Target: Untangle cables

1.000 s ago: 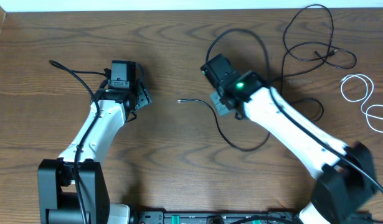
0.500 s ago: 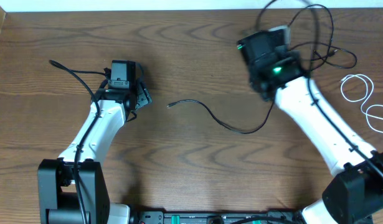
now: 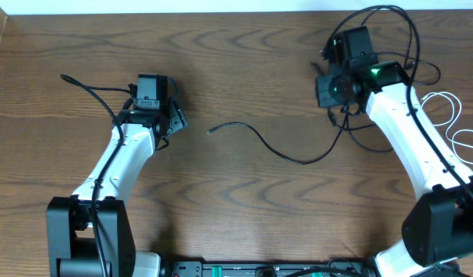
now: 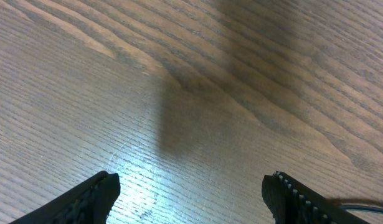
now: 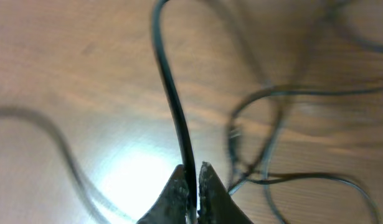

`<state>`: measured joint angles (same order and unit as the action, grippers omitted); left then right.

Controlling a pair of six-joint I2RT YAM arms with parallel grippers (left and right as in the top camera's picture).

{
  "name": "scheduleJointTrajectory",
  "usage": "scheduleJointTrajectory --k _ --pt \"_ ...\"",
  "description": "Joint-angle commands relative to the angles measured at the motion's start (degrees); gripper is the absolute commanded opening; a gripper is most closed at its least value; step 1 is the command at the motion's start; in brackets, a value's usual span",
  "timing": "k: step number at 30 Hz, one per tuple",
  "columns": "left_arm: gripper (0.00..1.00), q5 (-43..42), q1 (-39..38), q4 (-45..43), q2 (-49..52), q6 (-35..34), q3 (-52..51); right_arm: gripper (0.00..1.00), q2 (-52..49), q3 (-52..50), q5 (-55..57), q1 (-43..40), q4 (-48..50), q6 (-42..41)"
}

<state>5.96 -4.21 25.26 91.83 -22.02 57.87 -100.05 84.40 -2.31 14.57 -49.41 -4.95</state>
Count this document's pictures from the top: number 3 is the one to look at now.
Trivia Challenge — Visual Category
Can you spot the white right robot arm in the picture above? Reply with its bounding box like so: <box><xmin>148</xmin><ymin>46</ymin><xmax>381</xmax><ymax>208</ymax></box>
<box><xmin>317</xmin><ymin>61</ymin><xmax>473</xmax><ymax>276</ymax></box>

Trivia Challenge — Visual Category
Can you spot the white USB cable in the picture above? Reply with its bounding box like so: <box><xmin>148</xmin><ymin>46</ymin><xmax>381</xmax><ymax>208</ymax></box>
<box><xmin>420</xmin><ymin>91</ymin><xmax>473</xmax><ymax>166</ymax></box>

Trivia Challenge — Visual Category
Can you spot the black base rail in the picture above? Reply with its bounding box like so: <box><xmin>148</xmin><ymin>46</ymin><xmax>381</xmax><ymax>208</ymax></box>
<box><xmin>158</xmin><ymin>259</ymin><xmax>381</xmax><ymax>277</ymax></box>

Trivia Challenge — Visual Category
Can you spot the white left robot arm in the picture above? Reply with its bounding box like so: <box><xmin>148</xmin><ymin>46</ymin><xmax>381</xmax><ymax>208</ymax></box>
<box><xmin>46</xmin><ymin>98</ymin><xmax>188</xmax><ymax>276</ymax></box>

